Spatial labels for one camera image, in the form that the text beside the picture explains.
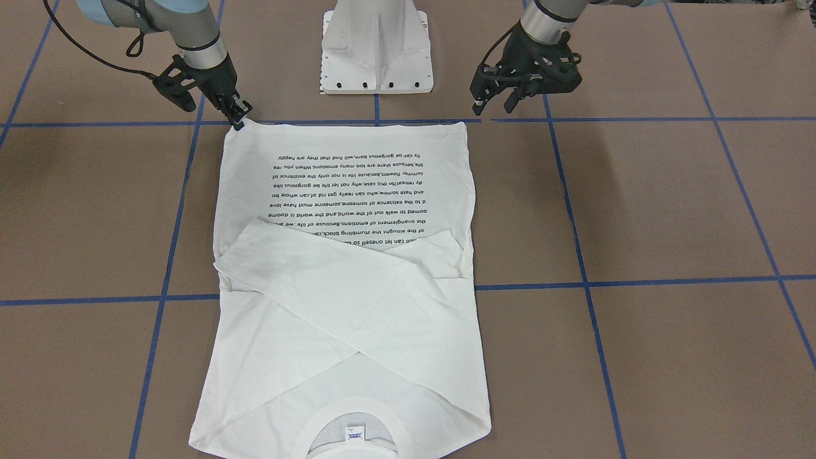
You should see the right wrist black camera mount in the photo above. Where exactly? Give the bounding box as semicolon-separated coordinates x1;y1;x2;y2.
152;54;199;112

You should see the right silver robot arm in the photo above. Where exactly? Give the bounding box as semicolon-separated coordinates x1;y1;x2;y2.
78;1;252;130

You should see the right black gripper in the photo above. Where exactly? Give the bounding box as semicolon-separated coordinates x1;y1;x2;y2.
193;54;252;131

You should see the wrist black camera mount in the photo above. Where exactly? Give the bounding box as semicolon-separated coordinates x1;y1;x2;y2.
152;54;199;112
537;45;582;95

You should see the black camera cable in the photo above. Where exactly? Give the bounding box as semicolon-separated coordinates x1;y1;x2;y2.
42;0;160;80

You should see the white camera post with base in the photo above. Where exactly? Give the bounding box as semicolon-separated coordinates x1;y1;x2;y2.
319;1;434;95

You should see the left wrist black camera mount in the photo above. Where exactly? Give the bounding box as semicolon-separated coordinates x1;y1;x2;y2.
537;45;582;95

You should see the white long-sleeve printed shirt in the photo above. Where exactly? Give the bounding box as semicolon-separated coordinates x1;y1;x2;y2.
189;121;492;458

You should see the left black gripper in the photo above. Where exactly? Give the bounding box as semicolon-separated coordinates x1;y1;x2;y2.
470;23;571;114

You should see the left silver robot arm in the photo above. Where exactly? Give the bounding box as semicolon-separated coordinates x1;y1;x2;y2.
469;1;591;116

